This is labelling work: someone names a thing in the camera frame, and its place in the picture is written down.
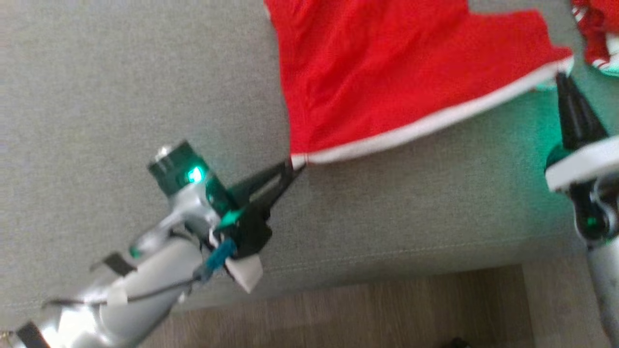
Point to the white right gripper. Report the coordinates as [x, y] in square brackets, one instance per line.
[585, 164]

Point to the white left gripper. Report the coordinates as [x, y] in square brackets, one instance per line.
[246, 273]

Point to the red shirt with striped trim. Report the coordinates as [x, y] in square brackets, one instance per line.
[597, 24]

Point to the red shorts with white band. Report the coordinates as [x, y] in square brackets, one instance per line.
[387, 72]

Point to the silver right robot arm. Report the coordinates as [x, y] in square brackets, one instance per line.
[609, 290]

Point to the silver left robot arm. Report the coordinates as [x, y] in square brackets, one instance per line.
[140, 285]

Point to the grey fabric sofa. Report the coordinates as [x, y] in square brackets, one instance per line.
[121, 96]

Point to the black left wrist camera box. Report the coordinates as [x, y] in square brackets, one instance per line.
[254, 234]

